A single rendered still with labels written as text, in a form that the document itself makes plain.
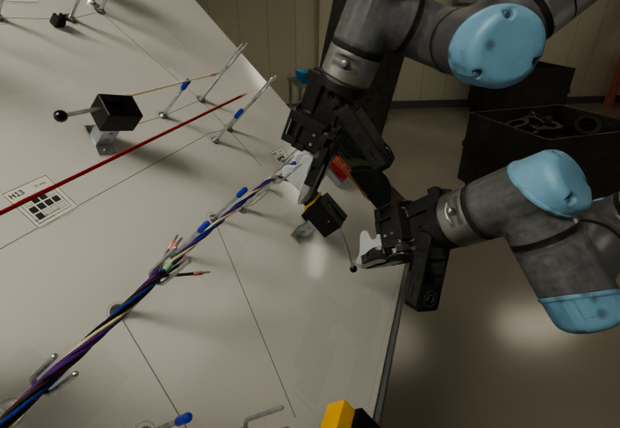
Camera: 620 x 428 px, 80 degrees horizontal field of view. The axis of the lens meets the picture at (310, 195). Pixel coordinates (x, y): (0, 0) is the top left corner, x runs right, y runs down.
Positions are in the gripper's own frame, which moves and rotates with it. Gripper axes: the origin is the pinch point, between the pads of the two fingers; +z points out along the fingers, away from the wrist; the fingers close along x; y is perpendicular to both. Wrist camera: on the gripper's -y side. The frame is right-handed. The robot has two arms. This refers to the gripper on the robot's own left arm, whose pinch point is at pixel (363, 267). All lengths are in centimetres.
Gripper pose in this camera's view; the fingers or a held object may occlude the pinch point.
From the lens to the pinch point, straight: 66.7
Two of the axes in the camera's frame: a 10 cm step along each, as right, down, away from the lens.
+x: -8.6, -1.4, -4.9
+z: -5.1, 3.6, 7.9
